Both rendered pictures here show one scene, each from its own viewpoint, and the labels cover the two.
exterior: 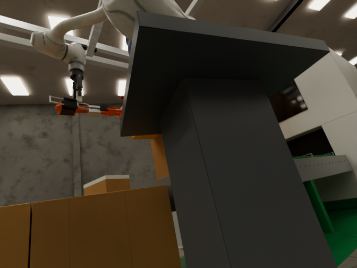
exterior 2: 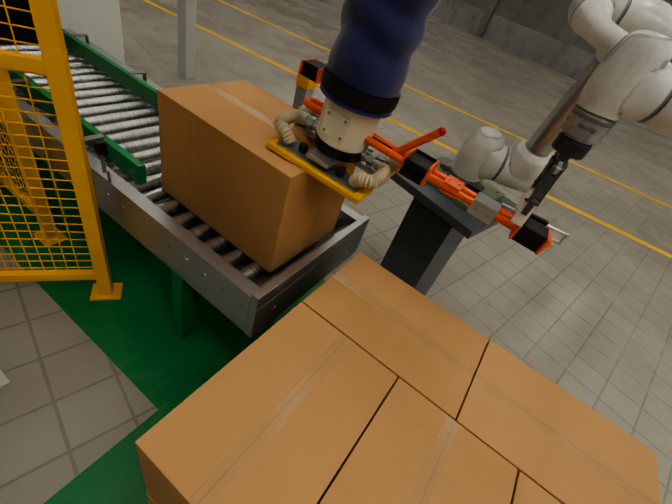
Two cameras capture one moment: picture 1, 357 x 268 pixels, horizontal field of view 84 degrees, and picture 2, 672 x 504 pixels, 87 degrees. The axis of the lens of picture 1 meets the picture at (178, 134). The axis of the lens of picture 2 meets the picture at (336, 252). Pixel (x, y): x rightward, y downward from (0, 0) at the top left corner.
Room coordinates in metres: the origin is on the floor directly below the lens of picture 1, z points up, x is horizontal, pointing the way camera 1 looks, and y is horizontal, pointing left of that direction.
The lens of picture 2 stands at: (1.80, 1.08, 1.48)
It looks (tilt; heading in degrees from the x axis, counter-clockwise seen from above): 40 degrees down; 239
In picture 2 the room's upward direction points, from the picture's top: 20 degrees clockwise
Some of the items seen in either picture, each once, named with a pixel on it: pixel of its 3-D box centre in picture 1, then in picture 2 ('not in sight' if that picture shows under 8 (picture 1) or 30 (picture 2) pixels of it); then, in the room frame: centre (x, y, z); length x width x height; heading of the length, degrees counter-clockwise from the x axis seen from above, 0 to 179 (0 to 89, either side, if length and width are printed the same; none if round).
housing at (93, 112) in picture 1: (93, 111); (483, 207); (1.04, 0.47, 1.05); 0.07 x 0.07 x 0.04; 41
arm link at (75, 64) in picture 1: (76, 69); (586, 125); (0.98, 0.53, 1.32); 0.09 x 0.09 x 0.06
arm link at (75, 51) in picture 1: (74, 54); (630, 77); (0.97, 0.53, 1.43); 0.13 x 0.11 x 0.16; 145
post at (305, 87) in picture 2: not in sight; (288, 167); (1.28, -0.59, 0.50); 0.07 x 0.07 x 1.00; 37
